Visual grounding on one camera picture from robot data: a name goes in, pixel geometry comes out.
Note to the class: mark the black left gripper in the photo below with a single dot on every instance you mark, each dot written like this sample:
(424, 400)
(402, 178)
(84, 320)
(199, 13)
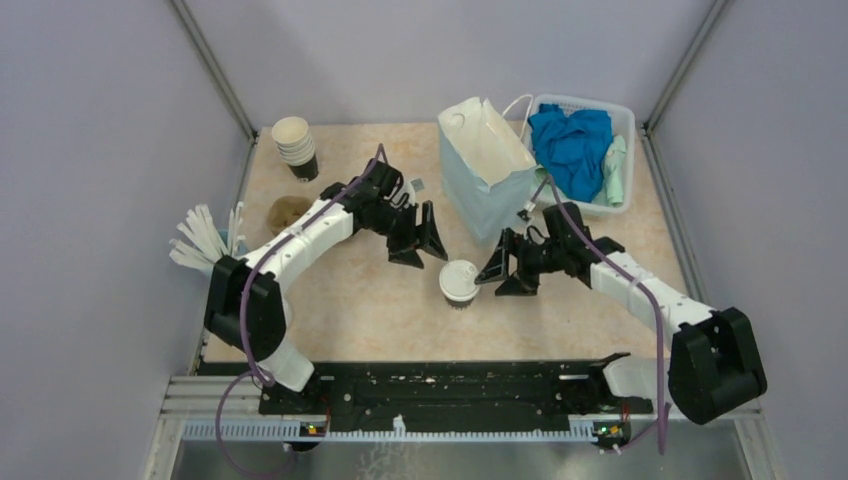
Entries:
(424, 235)

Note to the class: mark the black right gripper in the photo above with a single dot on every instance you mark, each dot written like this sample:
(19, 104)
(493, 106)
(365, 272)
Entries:
(519, 285)

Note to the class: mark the white plastic cup lid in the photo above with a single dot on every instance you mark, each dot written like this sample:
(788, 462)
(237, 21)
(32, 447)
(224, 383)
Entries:
(457, 281)

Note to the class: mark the black paper coffee cup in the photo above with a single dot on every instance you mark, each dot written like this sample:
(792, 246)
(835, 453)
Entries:
(459, 305)

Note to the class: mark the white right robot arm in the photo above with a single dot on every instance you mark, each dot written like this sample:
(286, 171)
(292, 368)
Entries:
(708, 362)

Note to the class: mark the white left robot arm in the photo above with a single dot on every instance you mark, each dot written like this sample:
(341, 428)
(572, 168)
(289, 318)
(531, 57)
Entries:
(246, 308)

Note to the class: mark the light blue paper bag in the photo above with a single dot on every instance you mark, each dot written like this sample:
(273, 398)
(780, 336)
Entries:
(486, 169)

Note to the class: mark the light green cloth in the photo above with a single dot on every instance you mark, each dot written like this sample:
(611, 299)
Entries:
(616, 169)

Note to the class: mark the brown cardboard cup carrier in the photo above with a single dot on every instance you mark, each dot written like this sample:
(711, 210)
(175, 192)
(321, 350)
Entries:
(285, 211)

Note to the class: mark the blue cloth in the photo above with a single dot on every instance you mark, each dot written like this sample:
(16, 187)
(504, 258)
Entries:
(551, 121)

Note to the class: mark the stack of paper cups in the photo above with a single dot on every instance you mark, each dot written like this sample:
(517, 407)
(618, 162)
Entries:
(296, 147)

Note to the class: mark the white plastic basket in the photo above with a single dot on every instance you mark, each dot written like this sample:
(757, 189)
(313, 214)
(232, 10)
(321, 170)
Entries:
(546, 193)

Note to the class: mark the cup of white straws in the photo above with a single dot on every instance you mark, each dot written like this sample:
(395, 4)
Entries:
(205, 243)

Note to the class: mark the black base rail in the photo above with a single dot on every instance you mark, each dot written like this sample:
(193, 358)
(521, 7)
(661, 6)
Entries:
(500, 397)

